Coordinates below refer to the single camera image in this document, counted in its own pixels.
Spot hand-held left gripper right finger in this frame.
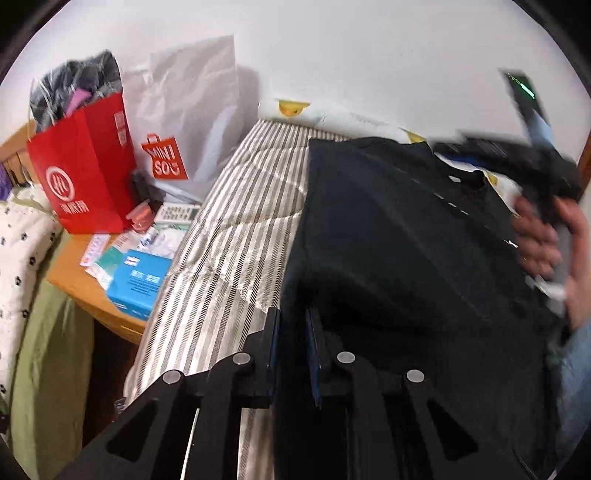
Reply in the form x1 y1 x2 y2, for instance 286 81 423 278
305 308 532 480

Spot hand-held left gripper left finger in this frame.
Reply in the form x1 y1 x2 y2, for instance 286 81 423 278
55 306 281 480

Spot black t-shirt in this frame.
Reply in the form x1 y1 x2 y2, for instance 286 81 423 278
272 136 573 480

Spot person's right forearm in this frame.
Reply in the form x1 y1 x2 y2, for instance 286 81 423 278
547 318 591 469

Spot clothes in clear plastic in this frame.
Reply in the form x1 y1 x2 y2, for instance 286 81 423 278
28 50 123 132

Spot person's right hand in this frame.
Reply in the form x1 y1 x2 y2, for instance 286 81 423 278
512 196 591 330

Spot striped quilted mattress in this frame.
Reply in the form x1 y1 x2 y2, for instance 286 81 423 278
122 121 361 480

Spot blue cardboard box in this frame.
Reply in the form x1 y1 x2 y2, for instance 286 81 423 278
107 250 174 320

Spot white remote control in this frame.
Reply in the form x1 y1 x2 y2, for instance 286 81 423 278
154 203 201 225

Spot green and white packet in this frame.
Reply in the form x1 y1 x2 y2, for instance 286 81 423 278
91 249 124 285

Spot pink and white packet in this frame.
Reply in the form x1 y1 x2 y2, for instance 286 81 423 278
79 233 112 268

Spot duck print plastic roll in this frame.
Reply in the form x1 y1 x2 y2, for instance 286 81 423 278
256 98 428 144

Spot wooden nightstand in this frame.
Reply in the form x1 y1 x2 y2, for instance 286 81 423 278
45 228 197 346

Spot green bed sheet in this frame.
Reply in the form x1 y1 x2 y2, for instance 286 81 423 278
9 277 95 480

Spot white shopping bag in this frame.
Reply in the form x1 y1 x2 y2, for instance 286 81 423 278
121 36 241 204

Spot red paper bag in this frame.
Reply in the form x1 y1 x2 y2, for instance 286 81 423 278
26 92 139 234

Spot white patterned pillow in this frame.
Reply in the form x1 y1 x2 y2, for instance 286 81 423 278
0 187 63 393

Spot wooden headboard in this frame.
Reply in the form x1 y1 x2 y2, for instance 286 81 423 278
0 121 38 186

